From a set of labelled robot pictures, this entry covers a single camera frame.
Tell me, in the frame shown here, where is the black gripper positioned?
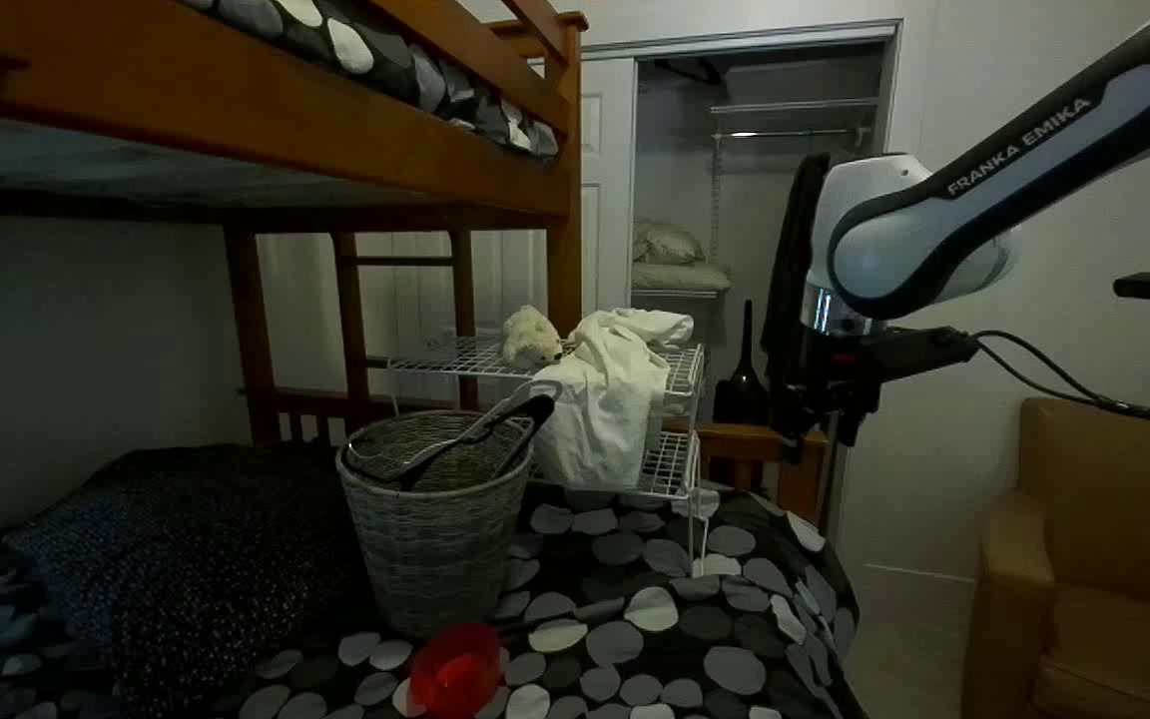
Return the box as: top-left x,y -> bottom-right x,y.
782,322 -> 886,452

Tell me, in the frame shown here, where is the pink bowl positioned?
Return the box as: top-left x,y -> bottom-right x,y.
406,621 -> 517,719

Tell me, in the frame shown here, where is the wooden side table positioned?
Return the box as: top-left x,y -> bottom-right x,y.
694,421 -> 836,529

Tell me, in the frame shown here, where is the black bottle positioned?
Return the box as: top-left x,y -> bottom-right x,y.
713,296 -> 776,430

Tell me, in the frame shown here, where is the black hanging garment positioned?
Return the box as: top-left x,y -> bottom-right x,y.
758,149 -> 836,404

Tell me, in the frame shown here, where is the folded bedding on shelf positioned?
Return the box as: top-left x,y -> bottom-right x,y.
629,215 -> 734,304

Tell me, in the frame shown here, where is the white crumpled cloth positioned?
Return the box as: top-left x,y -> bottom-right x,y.
526,304 -> 701,497

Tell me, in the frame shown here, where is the grey pebble print duvet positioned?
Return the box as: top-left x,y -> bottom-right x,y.
0,482 -> 867,719

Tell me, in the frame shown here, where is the white closet shelf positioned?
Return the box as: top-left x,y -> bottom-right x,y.
707,92 -> 886,139

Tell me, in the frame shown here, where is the cream stuffed toy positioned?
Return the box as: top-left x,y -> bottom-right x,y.
501,301 -> 566,373

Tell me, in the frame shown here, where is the tan armchair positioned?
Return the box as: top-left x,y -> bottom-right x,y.
959,396 -> 1150,719

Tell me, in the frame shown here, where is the white panel door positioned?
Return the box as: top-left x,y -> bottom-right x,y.
581,52 -> 642,320

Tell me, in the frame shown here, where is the dark slipper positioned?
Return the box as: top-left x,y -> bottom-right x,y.
393,382 -> 561,490

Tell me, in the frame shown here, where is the grey wicker basket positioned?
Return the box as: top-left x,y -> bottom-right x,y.
332,404 -> 541,642

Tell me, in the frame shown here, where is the pebble print bunk mattress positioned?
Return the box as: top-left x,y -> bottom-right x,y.
179,0 -> 566,163

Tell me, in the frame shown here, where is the dark speckled blanket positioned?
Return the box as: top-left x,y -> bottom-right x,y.
0,444 -> 382,712

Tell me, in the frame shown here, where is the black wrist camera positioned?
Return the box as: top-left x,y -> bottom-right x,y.
867,322 -> 985,390

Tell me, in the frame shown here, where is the white wire shelf rack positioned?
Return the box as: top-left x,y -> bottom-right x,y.
378,322 -> 713,513

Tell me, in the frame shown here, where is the black camera cable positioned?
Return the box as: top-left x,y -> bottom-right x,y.
972,329 -> 1150,429

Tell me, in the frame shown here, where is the wooden bunk bed frame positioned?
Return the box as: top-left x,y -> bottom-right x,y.
0,0 -> 591,452

